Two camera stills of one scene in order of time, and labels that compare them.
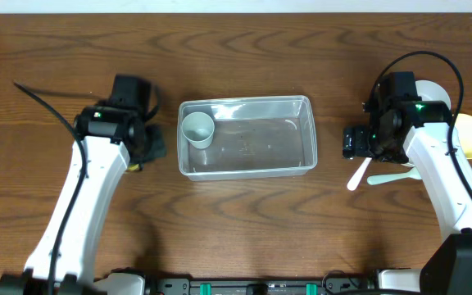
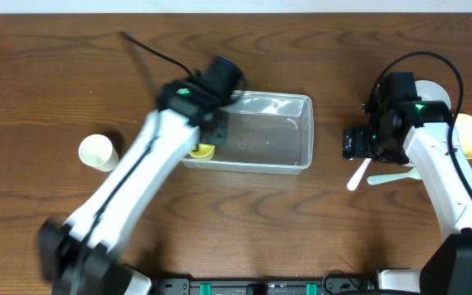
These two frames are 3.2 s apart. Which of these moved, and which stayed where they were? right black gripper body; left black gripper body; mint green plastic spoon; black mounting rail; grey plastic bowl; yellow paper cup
Moved: left black gripper body; yellow paper cup
Stayed: grey plastic bowl; right black gripper body; mint green plastic spoon; black mounting rail
